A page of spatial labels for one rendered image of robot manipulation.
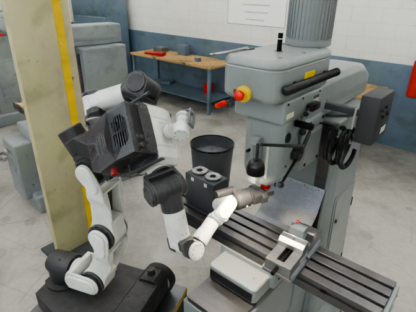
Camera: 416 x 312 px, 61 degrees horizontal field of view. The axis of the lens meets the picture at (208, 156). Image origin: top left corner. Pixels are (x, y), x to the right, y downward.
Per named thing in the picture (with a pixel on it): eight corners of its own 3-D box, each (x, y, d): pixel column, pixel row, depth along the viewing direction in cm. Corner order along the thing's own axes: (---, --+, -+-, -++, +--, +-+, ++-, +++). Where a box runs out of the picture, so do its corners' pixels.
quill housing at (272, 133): (275, 192, 153) (283, 124, 139) (237, 177, 165) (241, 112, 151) (296, 177, 166) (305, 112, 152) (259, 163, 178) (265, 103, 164)
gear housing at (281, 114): (283, 127, 136) (286, 102, 131) (233, 113, 150) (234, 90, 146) (320, 108, 159) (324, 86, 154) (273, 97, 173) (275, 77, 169)
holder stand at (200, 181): (212, 215, 194) (213, 184, 185) (185, 200, 207) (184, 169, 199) (226, 206, 202) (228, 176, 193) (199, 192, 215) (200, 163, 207)
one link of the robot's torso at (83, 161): (67, 164, 157) (84, 155, 151) (86, 153, 168) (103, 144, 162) (83, 189, 159) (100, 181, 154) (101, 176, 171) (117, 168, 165)
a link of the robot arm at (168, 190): (162, 218, 132) (154, 185, 128) (152, 213, 139) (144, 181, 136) (188, 208, 138) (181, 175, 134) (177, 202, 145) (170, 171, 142)
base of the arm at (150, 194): (150, 214, 135) (155, 200, 127) (136, 187, 140) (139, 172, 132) (183, 200, 143) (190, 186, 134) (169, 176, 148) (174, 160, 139)
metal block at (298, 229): (301, 242, 161) (303, 231, 158) (290, 237, 164) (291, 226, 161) (306, 236, 164) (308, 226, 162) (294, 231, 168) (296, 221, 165)
